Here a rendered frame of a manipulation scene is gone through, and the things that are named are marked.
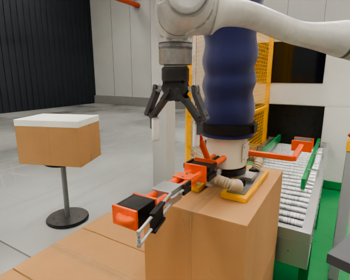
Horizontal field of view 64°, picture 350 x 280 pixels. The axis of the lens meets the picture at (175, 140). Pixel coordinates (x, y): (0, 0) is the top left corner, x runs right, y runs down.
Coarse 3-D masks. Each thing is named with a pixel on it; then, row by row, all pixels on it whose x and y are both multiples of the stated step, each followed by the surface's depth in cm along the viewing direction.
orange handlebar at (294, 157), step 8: (248, 152) 116; (256, 152) 115; (264, 152) 114; (296, 152) 113; (216, 160) 104; (224, 160) 109; (288, 160) 109; (296, 160) 109; (176, 176) 87; (184, 176) 87; (192, 176) 87; (200, 176) 91; (192, 184) 87; (152, 192) 76; (160, 200) 72; (168, 200) 75; (120, 216) 64; (128, 216) 64; (128, 224) 63
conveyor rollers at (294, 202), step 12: (288, 144) 350; (300, 156) 302; (276, 168) 264; (288, 168) 260; (300, 168) 262; (312, 168) 264; (288, 180) 234; (300, 180) 231; (312, 180) 233; (288, 192) 209; (300, 192) 206; (288, 204) 193; (300, 204) 189; (288, 216) 176; (300, 216) 173; (300, 228) 158
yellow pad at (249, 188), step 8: (248, 168) 131; (256, 176) 120; (264, 176) 122; (248, 184) 111; (256, 184) 112; (224, 192) 105; (232, 192) 105; (240, 192) 104; (248, 192) 105; (232, 200) 103; (240, 200) 101
